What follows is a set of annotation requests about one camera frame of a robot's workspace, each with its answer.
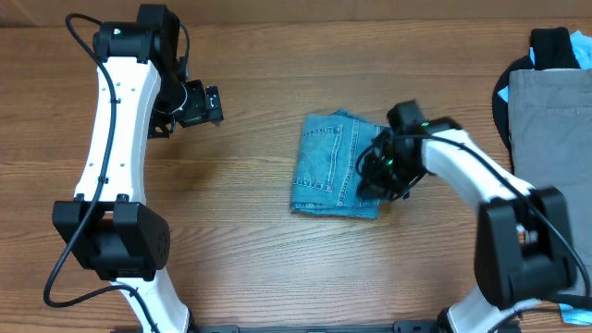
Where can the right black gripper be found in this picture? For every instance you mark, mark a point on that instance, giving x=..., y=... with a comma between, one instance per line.
x=376, y=188

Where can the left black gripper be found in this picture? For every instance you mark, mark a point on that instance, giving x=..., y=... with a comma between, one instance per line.
x=200, y=112

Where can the light blue denim jeans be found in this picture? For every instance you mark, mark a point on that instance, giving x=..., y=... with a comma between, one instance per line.
x=325, y=180

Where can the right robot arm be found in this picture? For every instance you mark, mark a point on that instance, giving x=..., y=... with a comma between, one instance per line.
x=524, y=253

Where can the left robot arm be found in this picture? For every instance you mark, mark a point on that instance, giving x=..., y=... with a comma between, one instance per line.
x=144, y=92

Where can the grey folded trousers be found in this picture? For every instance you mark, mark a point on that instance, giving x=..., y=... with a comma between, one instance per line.
x=549, y=116

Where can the black garment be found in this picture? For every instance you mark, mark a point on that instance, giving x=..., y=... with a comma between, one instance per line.
x=546, y=51

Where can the light blue garment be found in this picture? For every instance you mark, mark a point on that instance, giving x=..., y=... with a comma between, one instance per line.
x=583, y=48

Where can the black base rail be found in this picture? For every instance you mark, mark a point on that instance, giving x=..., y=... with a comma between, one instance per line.
x=319, y=329

